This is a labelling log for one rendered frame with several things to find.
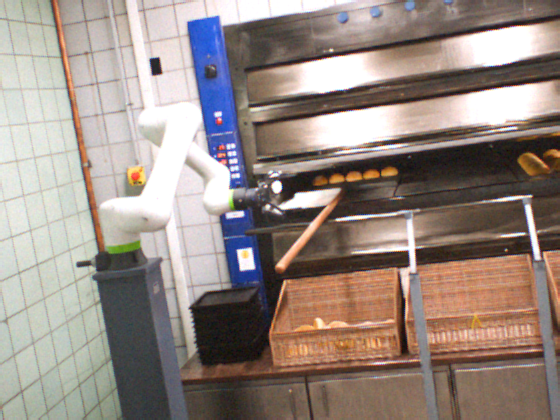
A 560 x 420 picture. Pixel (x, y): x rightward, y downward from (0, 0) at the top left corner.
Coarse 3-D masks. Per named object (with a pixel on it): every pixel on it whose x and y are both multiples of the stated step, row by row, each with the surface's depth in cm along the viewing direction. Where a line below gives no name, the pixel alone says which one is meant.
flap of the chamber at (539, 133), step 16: (544, 128) 339; (432, 144) 349; (448, 144) 347; (464, 144) 346; (480, 144) 352; (496, 144) 359; (320, 160) 360; (336, 160) 358; (352, 160) 358; (368, 160) 365
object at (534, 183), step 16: (432, 192) 370; (448, 192) 365; (464, 192) 364; (480, 192) 362; (496, 192) 361; (304, 208) 383; (320, 208) 378; (336, 208) 377; (352, 208) 375; (368, 208) 373
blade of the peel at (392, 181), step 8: (344, 184) 453; (352, 184) 449; (360, 184) 443; (368, 184) 419; (376, 184) 418; (384, 184) 417; (392, 184) 417; (304, 192) 426; (312, 192) 425; (320, 192) 425; (328, 192) 424; (336, 192) 423
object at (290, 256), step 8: (344, 192) 407; (336, 200) 377; (328, 208) 353; (320, 216) 332; (312, 224) 314; (320, 224) 323; (312, 232) 304; (304, 240) 287; (296, 248) 272; (288, 256) 259; (280, 264) 248; (288, 264) 255; (280, 272) 248
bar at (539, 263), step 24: (360, 216) 337; (384, 216) 335; (408, 216) 332; (528, 216) 318; (408, 240) 326; (552, 336) 306; (552, 360) 308; (432, 384) 319; (552, 384) 309; (432, 408) 320; (552, 408) 311
